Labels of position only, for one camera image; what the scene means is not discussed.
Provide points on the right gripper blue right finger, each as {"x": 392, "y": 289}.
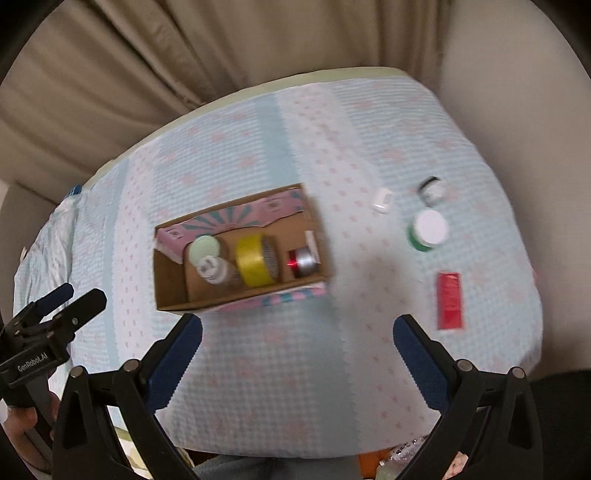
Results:
{"x": 445, "y": 388}

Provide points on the red rectangular box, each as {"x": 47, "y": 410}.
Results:
{"x": 450, "y": 305}

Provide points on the yellow tape roll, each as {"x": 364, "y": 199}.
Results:
{"x": 256, "y": 260}

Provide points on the person left hand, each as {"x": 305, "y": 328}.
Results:
{"x": 16, "y": 425}

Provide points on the open cardboard box pink lining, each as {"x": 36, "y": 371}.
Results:
{"x": 285, "y": 215}

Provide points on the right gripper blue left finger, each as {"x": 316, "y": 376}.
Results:
{"x": 142, "y": 387}

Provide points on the blue checked floral bedsheet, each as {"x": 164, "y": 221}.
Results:
{"x": 408, "y": 218}

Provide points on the green jar white lid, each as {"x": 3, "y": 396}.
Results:
{"x": 428, "y": 230}

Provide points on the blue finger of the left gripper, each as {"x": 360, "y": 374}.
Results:
{"x": 36, "y": 311}
{"x": 65, "y": 323}

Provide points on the small black white jar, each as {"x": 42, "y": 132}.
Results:
{"x": 433, "y": 191}

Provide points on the beige curtain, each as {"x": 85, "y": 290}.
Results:
{"x": 92, "y": 78}

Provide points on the light blue crumpled blanket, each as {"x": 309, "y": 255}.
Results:
{"x": 47, "y": 263}

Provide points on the white pill bottle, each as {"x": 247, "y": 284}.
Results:
{"x": 217, "y": 271}

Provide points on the small red metal tin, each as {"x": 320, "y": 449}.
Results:
{"x": 302, "y": 262}

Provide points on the pale green lid jar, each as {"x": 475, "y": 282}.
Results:
{"x": 205, "y": 245}

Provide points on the white earbud case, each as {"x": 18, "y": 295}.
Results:
{"x": 383, "y": 200}

